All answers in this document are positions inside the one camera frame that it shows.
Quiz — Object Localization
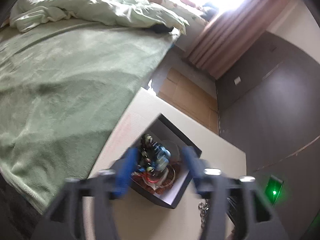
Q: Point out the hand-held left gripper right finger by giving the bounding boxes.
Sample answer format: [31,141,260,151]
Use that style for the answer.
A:
[182,147,284,240]

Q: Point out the pile of mixed jewelry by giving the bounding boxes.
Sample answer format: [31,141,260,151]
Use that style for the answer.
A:
[132,134,178,193]

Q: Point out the pink curtain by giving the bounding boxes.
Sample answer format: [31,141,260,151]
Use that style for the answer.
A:
[187,0,295,80]

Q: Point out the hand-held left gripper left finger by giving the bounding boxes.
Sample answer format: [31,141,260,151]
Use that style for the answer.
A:
[31,149,139,240]

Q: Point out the black box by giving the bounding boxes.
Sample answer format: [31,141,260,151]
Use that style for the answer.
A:
[110,114,202,210]

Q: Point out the flattened cardboard floor covering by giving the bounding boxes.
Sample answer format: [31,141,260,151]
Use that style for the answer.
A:
[156,67,219,134]

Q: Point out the black cloth item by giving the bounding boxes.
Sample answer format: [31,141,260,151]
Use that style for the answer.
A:
[151,24,175,34]

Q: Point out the light green duvet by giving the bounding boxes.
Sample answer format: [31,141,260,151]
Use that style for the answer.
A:
[9,0,190,34]

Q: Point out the silver chain necklace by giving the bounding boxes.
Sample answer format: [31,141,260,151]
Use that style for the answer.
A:
[198,197,209,229]

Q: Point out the white low table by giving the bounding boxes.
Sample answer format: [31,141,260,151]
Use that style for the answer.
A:
[82,87,247,240]

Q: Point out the green bed sheet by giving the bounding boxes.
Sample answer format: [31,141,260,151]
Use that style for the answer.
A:
[0,21,180,214]

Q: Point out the dark cushion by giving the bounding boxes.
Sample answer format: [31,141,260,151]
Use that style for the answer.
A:
[201,5,219,20]

